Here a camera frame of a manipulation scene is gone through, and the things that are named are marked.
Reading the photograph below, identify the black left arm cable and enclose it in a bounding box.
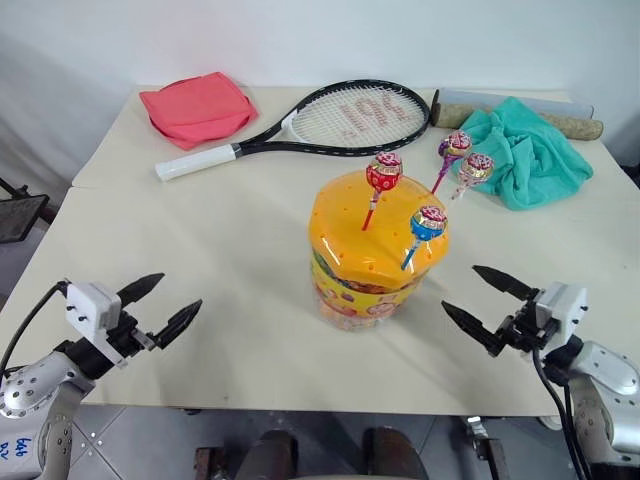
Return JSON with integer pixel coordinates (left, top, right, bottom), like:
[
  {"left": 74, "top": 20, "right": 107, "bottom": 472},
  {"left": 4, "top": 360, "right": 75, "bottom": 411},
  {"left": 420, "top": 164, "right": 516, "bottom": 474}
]
[{"left": 0, "top": 279, "right": 71, "bottom": 382}]

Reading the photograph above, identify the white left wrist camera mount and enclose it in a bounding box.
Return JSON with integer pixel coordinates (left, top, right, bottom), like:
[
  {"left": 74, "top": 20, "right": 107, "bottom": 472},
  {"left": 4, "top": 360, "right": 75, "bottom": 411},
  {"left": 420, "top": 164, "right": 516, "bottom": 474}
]
[{"left": 64, "top": 281, "right": 127, "bottom": 370}]

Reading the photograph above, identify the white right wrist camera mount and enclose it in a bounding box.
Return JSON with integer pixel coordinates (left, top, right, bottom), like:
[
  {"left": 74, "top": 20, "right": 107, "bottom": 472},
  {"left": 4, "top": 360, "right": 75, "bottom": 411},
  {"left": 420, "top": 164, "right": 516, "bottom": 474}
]
[{"left": 528, "top": 281, "right": 589, "bottom": 351}]

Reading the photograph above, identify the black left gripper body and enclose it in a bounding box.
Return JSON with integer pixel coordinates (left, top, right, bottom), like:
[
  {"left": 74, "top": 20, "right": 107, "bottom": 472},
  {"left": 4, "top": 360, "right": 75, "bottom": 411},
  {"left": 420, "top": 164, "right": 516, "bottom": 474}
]
[{"left": 105, "top": 298, "right": 156, "bottom": 359}]

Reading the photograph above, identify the red wrapped lollipop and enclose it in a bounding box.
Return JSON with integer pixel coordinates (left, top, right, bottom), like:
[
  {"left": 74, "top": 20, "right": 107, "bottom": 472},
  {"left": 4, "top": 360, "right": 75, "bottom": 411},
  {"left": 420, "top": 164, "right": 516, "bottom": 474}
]
[{"left": 360, "top": 151, "right": 404, "bottom": 233}]

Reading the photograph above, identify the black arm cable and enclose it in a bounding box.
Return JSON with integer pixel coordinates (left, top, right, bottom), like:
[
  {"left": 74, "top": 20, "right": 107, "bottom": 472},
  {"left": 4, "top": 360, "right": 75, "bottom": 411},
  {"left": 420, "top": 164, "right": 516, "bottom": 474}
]
[
  {"left": 0, "top": 279, "right": 71, "bottom": 382},
  {"left": 530, "top": 344, "right": 596, "bottom": 480}
]

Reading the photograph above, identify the purple wrapped lollipop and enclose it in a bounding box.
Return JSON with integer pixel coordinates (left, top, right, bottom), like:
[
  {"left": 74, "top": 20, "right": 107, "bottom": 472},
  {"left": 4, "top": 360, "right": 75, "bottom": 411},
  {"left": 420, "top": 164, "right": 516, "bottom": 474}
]
[{"left": 430, "top": 130, "right": 474, "bottom": 196}]

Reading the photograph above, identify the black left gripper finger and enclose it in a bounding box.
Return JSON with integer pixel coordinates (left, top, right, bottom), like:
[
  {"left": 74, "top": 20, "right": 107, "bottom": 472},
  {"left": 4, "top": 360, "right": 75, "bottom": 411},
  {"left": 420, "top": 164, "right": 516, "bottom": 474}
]
[
  {"left": 152, "top": 299, "right": 203, "bottom": 350},
  {"left": 117, "top": 272, "right": 166, "bottom": 305}
]

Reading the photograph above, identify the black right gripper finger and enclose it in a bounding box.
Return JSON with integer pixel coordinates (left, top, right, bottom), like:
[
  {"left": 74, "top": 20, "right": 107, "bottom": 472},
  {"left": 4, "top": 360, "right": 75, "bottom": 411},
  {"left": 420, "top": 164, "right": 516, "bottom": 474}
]
[
  {"left": 440, "top": 301, "right": 502, "bottom": 358},
  {"left": 472, "top": 265, "right": 539, "bottom": 302}
]

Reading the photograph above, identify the pink wrapped lollipop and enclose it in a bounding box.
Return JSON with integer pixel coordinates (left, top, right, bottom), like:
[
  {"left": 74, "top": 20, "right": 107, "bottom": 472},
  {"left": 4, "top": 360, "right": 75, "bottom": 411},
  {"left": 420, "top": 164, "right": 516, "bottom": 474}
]
[{"left": 448, "top": 152, "right": 495, "bottom": 203}]

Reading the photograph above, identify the orange lollipop display jar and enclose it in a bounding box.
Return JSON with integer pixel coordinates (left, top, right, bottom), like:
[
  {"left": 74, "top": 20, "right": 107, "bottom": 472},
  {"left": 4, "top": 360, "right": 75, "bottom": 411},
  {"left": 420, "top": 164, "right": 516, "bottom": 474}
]
[{"left": 305, "top": 168, "right": 451, "bottom": 332}]

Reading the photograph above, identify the black white tennis racket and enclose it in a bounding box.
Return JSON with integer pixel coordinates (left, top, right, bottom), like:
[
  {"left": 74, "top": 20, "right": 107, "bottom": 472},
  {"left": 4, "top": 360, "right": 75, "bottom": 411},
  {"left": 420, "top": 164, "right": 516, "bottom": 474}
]
[{"left": 154, "top": 78, "right": 432, "bottom": 183}]

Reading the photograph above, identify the teal crumpled cloth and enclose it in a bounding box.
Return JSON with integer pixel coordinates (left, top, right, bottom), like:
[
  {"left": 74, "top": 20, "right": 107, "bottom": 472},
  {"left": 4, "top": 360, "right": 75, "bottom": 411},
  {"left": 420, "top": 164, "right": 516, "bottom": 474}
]
[{"left": 452, "top": 97, "right": 595, "bottom": 212}]

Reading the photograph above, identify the black metal stand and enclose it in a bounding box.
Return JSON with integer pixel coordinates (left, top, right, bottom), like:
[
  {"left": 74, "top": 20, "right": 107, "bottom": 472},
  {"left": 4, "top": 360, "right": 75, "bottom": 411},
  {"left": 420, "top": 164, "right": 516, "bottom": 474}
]
[{"left": 0, "top": 177, "right": 52, "bottom": 245}]

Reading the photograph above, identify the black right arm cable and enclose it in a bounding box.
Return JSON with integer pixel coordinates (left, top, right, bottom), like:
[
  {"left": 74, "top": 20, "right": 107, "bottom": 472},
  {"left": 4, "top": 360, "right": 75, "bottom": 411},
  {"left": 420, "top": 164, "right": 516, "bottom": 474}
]
[{"left": 530, "top": 344, "right": 596, "bottom": 480}]

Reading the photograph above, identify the brown cork roll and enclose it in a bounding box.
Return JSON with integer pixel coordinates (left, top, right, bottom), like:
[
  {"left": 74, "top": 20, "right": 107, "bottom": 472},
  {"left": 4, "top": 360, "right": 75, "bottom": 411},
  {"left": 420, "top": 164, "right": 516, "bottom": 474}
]
[{"left": 432, "top": 98, "right": 605, "bottom": 142}]

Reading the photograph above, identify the metal table leg bracket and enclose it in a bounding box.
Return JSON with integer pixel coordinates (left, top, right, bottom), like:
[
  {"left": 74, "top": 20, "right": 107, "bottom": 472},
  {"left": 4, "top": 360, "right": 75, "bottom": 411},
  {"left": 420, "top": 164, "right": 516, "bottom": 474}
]
[{"left": 463, "top": 415, "right": 512, "bottom": 480}]

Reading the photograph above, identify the blue wrapped lollipop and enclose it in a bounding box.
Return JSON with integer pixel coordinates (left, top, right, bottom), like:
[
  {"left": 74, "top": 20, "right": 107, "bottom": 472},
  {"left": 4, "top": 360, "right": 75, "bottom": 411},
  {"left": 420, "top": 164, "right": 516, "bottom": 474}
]
[{"left": 399, "top": 204, "right": 449, "bottom": 271}]

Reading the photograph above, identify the coral red fabric bag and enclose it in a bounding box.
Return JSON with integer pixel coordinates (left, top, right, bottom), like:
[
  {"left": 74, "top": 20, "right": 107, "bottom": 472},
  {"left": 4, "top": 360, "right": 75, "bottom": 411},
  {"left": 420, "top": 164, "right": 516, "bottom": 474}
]
[{"left": 138, "top": 72, "right": 260, "bottom": 152}]

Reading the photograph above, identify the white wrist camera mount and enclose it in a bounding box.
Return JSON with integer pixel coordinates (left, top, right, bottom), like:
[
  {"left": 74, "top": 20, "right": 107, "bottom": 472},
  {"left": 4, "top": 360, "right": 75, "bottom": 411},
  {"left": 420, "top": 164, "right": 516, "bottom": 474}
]
[
  {"left": 528, "top": 281, "right": 589, "bottom": 351},
  {"left": 64, "top": 281, "right": 127, "bottom": 370}
]

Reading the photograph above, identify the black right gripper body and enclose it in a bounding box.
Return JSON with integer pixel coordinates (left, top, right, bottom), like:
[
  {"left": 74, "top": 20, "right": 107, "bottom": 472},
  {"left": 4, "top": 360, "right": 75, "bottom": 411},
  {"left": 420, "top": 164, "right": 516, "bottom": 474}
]
[{"left": 495, "top": 298, "right": 557, "bottom": 359}]

